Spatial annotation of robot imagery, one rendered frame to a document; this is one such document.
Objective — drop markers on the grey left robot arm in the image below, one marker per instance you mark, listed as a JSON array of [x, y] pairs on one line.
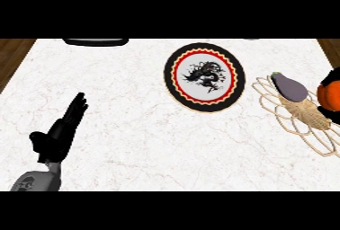
[[38, 181]]

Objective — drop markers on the orange and black round object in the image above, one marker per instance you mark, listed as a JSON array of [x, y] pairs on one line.
[[330, 94]]

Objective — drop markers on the beige woven placemat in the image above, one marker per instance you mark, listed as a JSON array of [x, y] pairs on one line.
[[309, 116]]

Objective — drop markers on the black flat appliance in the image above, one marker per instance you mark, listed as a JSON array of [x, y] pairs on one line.
[[95, 42]]

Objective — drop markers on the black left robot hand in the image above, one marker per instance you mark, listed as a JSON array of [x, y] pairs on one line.
[[59, 137]]

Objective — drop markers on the purple grey squash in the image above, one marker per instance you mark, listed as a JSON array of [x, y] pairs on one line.
[[290, 88]]

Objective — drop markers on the black red patterned plate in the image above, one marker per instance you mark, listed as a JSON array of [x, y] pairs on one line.
[[204, 77]]

